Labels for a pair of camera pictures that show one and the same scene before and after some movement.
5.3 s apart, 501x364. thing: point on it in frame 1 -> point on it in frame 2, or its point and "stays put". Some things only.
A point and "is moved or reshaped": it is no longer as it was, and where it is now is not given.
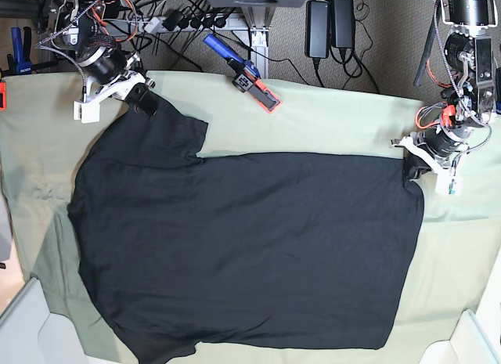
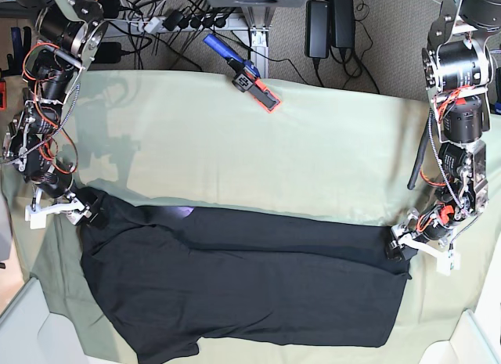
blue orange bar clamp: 246,73 stays put
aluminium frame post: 260,19 stays put
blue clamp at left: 23,64 stays put
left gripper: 143,99 -> 94,212
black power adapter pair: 326,23 stays put
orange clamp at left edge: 3,96 stays put
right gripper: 413,165 -> 403,238
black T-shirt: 179,253 is moved or reshaped
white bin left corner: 30,333 stays put
